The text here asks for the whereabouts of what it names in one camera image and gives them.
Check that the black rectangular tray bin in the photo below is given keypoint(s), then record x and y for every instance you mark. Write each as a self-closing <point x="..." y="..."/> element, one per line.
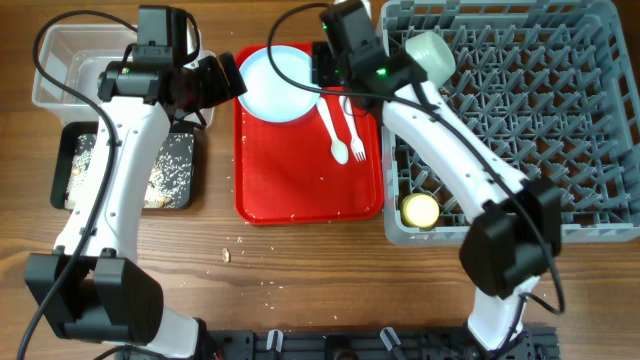
<point x="69" y="136"/>

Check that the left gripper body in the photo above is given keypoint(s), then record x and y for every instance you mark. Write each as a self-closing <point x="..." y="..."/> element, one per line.
<point x="208" y="85"/>

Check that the grey dishwasher rack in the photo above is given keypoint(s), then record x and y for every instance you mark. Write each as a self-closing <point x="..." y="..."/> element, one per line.
<point x="549" y="87"/>

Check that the red serving tray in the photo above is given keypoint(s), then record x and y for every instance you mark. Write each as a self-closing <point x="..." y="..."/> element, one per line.
<point x="285" y="174"/>

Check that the yellow plastic cup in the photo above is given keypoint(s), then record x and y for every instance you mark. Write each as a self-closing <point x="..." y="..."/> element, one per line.
<point x="419" y="210"/>

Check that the clear plastic waste bin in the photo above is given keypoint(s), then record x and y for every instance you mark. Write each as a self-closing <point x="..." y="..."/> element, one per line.
<point x="76" y="55"/>

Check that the green bowl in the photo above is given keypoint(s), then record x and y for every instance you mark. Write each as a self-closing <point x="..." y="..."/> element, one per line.
<point x="433" y="54"/>

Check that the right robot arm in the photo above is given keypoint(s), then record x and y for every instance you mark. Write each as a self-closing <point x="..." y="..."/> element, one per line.
<point x="515" y="222"/>

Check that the white plastic spoon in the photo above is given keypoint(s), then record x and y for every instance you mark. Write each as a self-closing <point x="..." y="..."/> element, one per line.
<point x="338" y="148"/>

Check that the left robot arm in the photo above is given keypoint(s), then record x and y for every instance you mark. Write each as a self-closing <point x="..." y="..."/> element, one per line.
<point x="89" y="287"/>

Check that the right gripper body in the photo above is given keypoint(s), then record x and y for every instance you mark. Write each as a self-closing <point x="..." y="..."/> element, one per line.
<point x="321" y="76"/>

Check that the food scraps and rice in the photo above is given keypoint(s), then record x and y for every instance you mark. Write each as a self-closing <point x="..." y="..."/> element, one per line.
<point x="169" y="185"/>

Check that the food crumb on table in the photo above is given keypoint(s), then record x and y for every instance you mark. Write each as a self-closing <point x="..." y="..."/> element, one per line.
<point x="226" y="255"/>

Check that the white plastic fork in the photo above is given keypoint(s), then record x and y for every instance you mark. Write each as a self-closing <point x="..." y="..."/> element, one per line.
<point x="356" y="144"/>

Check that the light blue plate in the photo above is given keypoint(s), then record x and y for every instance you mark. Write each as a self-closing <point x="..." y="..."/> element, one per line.
<point x="269" y="97"/>

